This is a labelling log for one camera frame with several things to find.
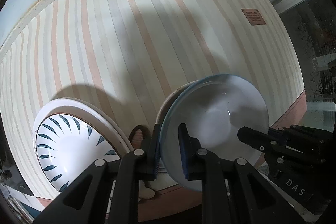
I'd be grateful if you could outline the striped cloth with cat print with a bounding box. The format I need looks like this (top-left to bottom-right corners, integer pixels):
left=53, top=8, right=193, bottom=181
left=0, top=0, right=307, bottom=214

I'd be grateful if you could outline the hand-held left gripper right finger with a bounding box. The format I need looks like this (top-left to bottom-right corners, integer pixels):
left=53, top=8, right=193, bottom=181
left=178, top=123, right=292, bottom=224

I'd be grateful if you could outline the white floral plate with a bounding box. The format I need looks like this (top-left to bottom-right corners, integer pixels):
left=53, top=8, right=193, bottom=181
left=33, top=98, right=132, bottom=198
left=34, top=103, right=129, bottom=197

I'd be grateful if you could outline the white plate with leaf pattern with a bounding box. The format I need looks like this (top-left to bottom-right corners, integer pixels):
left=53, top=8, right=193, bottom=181
left=36, top=110, right=124, bottom=194

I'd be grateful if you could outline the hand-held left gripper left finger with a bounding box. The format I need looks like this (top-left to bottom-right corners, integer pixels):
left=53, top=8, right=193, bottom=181
left=33, top=123, right=162, bottom=224

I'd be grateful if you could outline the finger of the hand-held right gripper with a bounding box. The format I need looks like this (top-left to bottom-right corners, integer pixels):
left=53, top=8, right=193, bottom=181
left=268, top=127, right=289, bottom=147
left=237, top=126, right=271, bottom=153

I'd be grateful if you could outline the white bowl with blue print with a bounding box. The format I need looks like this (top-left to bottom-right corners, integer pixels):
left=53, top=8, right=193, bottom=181
left=160, top=73, right=269, bottom=191

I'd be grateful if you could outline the glass sliding door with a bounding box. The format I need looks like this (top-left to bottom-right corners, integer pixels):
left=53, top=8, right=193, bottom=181
left=273, top=0, right=336, bottom=140

